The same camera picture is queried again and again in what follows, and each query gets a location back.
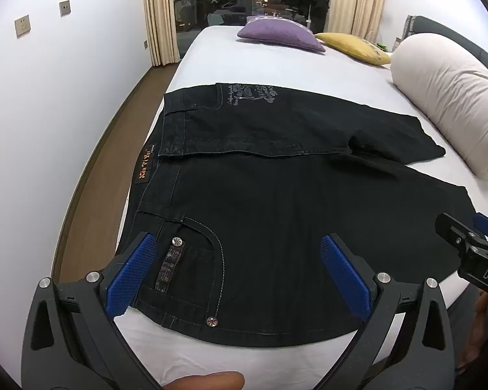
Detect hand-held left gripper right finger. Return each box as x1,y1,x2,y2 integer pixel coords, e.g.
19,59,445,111
319,233,456,390

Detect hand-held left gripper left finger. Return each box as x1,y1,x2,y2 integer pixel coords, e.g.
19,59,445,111
20,231,163,390

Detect black denim pants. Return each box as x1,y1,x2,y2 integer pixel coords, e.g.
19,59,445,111
120,83,478,348

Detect person's right forearm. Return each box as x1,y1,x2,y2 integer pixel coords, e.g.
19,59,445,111
466,290,488,376

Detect cream rolled duvet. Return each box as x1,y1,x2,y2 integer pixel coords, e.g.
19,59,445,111
390,32,488,181

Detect grey headboard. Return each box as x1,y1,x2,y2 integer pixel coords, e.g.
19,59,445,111
402,15,488,74

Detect yellow pillow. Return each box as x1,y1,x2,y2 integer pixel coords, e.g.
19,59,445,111
315,32,391,66

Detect white bed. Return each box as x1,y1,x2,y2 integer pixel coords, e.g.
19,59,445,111
114,24,488,390

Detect cream curtain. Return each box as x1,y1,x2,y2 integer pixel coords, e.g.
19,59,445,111
142,0,180,66
327,0,389,43

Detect purple pillow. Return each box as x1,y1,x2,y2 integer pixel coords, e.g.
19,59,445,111
237,15,327,53

